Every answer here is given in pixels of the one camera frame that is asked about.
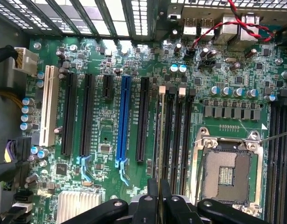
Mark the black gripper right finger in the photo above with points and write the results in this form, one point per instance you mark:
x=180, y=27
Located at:
x=176, y=210

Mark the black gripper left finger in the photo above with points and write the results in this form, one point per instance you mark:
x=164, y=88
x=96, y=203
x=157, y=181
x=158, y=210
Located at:
x=145, y=210

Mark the black RAM slot white latches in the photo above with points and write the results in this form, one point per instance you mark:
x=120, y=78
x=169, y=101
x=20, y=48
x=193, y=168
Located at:
x=282, y=163
x=180, y=140

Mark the RAM memory stick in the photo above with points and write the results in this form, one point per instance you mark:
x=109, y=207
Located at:
x=162, y=89

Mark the silver locking lever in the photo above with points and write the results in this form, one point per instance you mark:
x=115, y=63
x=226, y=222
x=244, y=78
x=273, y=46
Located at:
x=276, y=136
x=200, y=172

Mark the CPU socket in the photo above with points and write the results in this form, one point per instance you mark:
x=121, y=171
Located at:
x=227, y=172

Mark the silver finned heatsink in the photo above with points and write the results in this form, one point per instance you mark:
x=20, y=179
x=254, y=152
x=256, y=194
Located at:
x=78, y=207

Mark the silver socket cover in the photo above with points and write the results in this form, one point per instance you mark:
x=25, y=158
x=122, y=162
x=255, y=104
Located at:
x=247, y=208

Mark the long black expansion slot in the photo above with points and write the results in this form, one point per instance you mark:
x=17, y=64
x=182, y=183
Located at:
x=68, y=116
x=87, y=116
x=142, y=116

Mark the blue expansion slot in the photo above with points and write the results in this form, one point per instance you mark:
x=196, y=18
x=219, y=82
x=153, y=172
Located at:
x=123, y=116

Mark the green motherboard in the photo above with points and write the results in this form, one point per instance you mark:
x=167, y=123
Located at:
x=106, y=121

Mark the short black expansion slot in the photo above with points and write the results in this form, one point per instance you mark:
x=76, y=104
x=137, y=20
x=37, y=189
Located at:
x=107, y=86

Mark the white expansion slot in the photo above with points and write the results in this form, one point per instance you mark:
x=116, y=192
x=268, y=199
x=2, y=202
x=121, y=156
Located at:
x=49, y=105

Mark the white power connector plug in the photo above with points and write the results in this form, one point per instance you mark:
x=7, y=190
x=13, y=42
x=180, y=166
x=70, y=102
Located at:
x=27, y=60

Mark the grey metal PC case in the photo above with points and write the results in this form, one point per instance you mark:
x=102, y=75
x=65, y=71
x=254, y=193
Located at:
x=155, y=18

